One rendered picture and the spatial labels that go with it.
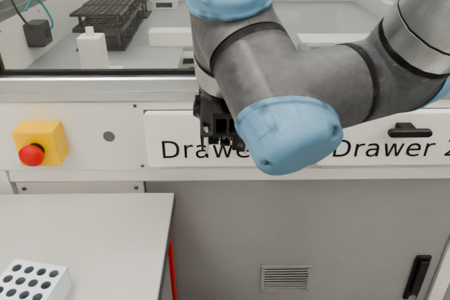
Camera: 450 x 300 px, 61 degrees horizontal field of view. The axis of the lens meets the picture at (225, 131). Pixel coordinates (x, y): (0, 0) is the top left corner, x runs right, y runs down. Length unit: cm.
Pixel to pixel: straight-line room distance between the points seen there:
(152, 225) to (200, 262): 27
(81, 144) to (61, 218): 14
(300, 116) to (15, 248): 56
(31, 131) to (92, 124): 10
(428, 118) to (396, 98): 41
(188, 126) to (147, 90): 9
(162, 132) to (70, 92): 17
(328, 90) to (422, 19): 8
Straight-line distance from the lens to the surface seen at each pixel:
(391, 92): 36
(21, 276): 63
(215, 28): 33
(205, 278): 99
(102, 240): 69
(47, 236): 73
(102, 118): 72
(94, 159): 77
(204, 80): 42
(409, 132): 72
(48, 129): 72
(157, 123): 69
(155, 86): 67
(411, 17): 33
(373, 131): 74
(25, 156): 72
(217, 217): 85
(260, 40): 31
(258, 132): 29
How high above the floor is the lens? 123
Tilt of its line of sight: 29 degrees down
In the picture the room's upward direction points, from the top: straight up
